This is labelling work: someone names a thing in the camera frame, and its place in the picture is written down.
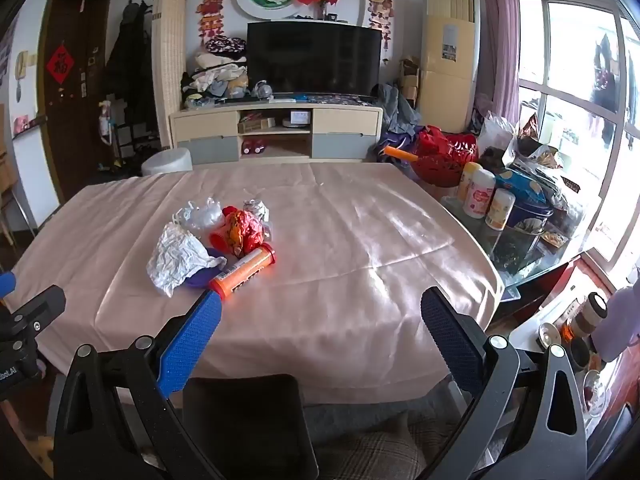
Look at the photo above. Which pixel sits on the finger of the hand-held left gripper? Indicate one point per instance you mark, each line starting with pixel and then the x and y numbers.
pixel 35 307
pixel 5 284

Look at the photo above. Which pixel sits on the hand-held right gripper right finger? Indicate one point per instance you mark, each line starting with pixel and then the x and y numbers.
pixel 450 340

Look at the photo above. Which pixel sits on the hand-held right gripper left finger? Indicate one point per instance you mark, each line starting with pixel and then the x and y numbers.
pixel 192 340

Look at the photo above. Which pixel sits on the clear plastic bag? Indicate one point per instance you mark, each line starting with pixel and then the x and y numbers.
pixel 202 215

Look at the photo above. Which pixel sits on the grey foil ball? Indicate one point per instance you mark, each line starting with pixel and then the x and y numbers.
pixel 255 209

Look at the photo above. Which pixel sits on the purple lid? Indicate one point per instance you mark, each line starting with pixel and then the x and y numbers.
pixel 202 277

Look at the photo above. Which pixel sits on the crumpled white paper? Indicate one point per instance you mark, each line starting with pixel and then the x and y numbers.
pixel 175 260

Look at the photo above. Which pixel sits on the orange tube container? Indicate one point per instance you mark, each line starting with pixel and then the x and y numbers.
pixel 240 270

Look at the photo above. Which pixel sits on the black chair back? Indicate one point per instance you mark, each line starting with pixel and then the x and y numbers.
pixel 250 430

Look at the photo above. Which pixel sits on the red orange snack packet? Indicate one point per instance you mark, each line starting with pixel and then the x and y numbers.
pixel 240 230

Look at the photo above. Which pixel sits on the blue round tin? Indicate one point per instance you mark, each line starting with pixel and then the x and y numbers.
pixel 525 230

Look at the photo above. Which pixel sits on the plaid seat cushion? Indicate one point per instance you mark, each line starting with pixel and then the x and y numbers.
pixel 370 450

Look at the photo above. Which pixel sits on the white bottle orange label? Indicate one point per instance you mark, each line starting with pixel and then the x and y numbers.
pixel 500 207

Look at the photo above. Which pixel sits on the white bottle red label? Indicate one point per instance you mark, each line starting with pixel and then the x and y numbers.
pixel 478 192

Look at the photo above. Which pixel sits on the glass side table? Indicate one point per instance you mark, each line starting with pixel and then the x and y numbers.
pixel 570 240

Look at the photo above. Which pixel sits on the white bottle yellow label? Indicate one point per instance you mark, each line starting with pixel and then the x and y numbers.
pixel 467 180

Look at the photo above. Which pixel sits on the blue carton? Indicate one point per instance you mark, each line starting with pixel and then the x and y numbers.
pixel 520 185

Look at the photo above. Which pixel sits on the lavender cloth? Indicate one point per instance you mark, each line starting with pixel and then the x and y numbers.
pixel 622 320

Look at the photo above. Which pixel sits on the brown door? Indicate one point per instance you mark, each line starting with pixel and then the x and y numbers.
pixel 75 125

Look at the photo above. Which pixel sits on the red plastic basket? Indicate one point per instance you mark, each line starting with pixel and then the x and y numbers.
pixel 440 165

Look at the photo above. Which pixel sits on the white round stool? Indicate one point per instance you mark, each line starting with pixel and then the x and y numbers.
pixel 167 160

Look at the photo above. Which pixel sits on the orange stick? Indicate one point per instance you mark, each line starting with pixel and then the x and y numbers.
pixel 400 154

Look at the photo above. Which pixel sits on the purple bag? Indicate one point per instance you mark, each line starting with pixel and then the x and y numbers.
pixel 392 142

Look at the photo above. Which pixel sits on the brown snack bags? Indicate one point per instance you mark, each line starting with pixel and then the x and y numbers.
pixel 537 145

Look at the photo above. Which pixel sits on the beige grey television cabinet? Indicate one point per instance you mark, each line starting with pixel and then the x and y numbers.
pixel 205 125

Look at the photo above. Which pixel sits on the red diamond door sign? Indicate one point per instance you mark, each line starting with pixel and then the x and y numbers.
pixel 60 65

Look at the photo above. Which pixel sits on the grey blue cloth heap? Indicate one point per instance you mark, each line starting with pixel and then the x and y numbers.
pixel 397 107

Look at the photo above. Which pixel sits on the white box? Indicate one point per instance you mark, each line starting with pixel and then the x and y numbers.
pixel 297 118

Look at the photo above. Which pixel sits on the dark coats on rack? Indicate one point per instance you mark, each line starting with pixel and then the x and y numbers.
pixel 130 60

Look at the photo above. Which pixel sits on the grey plastic bundle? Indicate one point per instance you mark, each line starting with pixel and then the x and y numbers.
pixel 262 90

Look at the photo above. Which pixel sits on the stacked cardboard boxes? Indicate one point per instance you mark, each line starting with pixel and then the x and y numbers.
pixel 410 80

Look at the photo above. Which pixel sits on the pile of clothes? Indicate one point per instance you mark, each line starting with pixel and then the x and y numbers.
pixel 215 70

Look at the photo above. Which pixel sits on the beige folding screen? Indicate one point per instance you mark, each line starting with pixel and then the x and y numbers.
pixel 170 60

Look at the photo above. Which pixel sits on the white framed window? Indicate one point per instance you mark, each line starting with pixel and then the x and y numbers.
pixel 565 60

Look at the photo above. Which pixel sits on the black television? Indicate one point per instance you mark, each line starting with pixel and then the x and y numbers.
pixel 312 57

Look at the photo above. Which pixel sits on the purple curtain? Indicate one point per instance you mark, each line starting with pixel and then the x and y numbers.
pixel 500 35

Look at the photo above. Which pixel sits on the red fish hanging decoration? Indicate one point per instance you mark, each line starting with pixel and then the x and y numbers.
pixel 212 7

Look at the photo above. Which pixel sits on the hanging doll decoration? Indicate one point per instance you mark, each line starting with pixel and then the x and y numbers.
pixel 380 10

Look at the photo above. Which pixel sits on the wall intercom phone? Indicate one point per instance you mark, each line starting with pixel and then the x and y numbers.
pixel 21 65

